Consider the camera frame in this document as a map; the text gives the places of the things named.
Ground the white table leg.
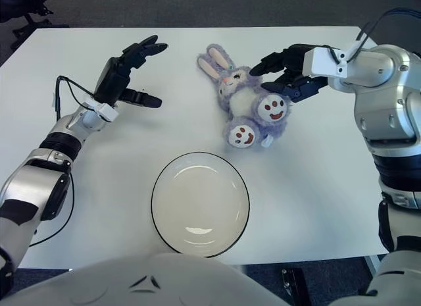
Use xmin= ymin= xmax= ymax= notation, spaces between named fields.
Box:
xmin=364 ymin=255 xmax=384 ymax=277

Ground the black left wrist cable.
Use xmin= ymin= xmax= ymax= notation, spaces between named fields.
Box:
xmin=51 ymin=75 xmax=99 ymax=121

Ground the black bracket under table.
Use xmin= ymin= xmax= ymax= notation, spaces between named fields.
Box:
xmin=280 ymin=268 xmax=310 ymax=305

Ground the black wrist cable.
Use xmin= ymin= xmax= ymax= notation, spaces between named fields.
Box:
xmin=51 ymin=75 xmax=99 ymax=121
xmin=330 ymin=8 xmax=421 ymax=66

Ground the silver robot torso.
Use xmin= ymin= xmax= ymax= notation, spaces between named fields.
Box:
xmin=0 ymin=251 xmax=291 ymax=306

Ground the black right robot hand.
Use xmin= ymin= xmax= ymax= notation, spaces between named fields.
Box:
xmin=249 ymin=43 xmax=330 ymax=103

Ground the purple plush bunny doll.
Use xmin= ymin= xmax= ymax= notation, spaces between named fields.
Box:
xmin=196 ymin=43 xmax=293 ymax=149

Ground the white plate with black rim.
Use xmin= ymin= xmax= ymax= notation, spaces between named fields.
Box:
xmin=151 ymin=151 xmax=251 ymax=258

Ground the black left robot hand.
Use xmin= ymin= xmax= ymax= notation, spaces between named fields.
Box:
xmin=93 ymin=35 xmax=169 ymax=109

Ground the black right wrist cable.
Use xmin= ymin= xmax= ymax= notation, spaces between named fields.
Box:
xmin=330 ymin=8 xmax=421 ymax=66

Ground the black left elbow cable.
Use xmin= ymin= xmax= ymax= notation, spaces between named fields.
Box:
xmin=28 ymin=174 xmax=76 ymax=247

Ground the black office chair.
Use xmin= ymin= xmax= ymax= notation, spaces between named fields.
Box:
xmin=0 ymin=0 xmax=70 ymax=50

